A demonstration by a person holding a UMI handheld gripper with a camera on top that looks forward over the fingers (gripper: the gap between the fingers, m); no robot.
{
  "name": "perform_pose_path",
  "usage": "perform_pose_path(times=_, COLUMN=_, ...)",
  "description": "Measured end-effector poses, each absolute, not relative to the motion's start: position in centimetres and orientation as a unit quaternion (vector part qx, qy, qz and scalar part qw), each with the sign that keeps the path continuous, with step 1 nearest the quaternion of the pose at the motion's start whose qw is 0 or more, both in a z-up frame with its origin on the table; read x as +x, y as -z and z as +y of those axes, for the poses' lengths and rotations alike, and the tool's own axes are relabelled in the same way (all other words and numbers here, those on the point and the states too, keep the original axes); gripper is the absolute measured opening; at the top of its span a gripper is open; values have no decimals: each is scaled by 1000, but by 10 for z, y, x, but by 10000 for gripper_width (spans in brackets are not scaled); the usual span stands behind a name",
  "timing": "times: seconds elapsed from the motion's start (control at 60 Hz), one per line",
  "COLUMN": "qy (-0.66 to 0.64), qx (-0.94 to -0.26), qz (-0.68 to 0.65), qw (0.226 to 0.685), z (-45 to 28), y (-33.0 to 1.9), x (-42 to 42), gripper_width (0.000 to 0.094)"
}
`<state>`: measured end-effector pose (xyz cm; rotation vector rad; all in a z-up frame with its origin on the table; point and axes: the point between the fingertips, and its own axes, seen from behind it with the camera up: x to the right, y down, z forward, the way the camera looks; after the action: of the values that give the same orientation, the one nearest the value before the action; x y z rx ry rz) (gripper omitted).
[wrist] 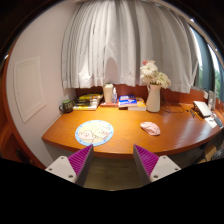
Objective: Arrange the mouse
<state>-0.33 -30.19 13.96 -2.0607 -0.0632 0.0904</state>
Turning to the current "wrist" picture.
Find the blue book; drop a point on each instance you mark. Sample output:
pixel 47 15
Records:
pixel 127 101

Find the white curtain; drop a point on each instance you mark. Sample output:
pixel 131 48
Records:
pixel 106 41

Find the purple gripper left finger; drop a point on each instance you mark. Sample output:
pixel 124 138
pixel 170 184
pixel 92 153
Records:
pixel 75 167

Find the white and pink flowers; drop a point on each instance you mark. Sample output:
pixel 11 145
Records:
pixel 150 75

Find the stack of yellow books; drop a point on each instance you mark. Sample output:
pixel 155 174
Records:
pixel 87 102

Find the round cartoon mouse pad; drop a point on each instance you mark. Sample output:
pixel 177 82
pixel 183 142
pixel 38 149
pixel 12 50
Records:
pixel 95 132

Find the white vase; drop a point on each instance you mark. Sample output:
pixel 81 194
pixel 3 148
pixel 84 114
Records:
pixel 153 100

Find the white tissue container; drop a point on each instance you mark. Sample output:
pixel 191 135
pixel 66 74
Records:
pixel 107 92

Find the white standing device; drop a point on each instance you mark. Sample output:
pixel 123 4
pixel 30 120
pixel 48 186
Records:
pixel 211 100

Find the yellow and white book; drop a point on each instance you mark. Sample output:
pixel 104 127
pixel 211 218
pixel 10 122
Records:
pixel 141 106

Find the clear sanitizer bottle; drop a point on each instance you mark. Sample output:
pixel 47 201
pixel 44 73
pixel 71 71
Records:
pixel 114 95

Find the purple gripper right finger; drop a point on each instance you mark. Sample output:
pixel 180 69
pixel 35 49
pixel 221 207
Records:
pixel 152 167

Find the dark green mug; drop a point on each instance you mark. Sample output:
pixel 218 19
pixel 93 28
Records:
pixel 66 106

